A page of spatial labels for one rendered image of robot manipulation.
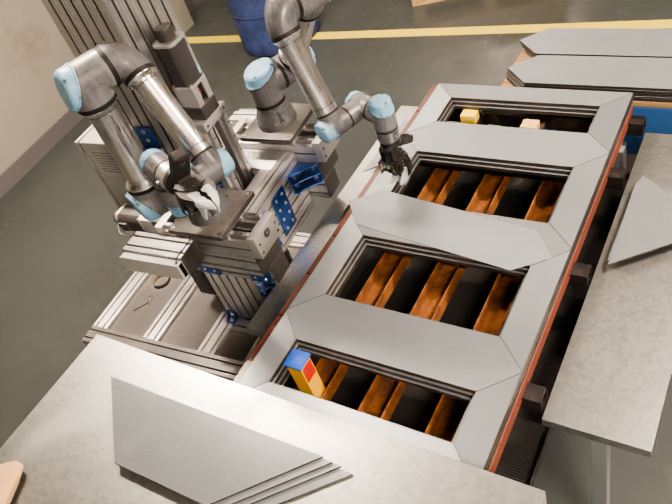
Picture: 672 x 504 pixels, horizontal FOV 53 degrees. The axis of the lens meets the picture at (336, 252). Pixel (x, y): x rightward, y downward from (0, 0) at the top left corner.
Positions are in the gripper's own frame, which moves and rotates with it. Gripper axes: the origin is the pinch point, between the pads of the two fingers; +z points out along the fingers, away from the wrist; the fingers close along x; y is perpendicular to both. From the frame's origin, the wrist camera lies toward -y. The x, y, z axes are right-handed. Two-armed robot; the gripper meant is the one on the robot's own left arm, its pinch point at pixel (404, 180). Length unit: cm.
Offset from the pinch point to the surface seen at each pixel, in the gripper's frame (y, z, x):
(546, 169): -16.7, 2.3, 44.5
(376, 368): 72, 3, 24
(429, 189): -15.5, 17.6, -0.4
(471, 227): 16.0, 0.8, 30.8
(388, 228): 22.4, 0.8, 4.3
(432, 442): 89, 1, 48
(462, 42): -231, 86, -81
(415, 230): 21.2, 0.8, 13.6
